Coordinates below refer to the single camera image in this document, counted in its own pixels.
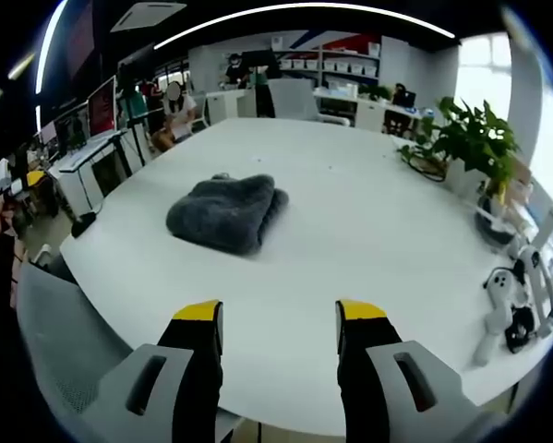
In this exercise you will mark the white headset device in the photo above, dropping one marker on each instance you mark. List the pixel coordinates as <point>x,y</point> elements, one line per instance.
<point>537,286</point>

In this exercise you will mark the grey mesh office chair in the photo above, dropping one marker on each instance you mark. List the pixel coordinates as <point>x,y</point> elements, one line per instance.
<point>68,341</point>

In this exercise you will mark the green potted plant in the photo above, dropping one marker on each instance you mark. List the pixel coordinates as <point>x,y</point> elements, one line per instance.
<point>470,138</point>

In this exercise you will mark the computer monitor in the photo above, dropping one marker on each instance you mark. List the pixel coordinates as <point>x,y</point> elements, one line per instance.
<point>103,107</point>

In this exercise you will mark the grey towel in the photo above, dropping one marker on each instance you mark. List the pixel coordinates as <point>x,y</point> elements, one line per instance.
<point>230,213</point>

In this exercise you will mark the white storage shelf with bins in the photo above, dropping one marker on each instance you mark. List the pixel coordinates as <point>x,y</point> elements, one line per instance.
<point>331,64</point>

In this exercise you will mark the white hand-held controller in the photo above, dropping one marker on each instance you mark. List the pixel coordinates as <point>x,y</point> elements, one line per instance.
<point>494,318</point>

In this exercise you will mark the white standing desk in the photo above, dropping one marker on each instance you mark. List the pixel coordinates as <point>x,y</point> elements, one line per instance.
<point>89,161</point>

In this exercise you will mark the black object on table edge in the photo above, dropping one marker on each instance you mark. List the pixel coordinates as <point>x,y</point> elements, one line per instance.
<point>83,224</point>

